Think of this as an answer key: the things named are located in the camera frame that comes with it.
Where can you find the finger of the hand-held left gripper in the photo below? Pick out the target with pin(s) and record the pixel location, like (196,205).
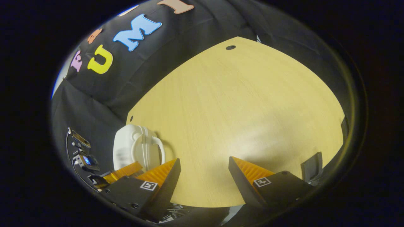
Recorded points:
(123,171)

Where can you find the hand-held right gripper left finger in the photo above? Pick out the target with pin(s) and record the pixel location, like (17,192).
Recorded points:
(165,192)

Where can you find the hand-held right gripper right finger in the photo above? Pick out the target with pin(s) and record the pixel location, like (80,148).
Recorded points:
(243,186)

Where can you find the white suitcase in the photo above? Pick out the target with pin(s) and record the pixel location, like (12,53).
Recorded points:
(126,148)

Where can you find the black backdrop cloth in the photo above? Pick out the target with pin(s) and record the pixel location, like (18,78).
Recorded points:
(94,104)

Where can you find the black panel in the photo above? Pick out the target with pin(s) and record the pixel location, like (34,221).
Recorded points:
(312,167)

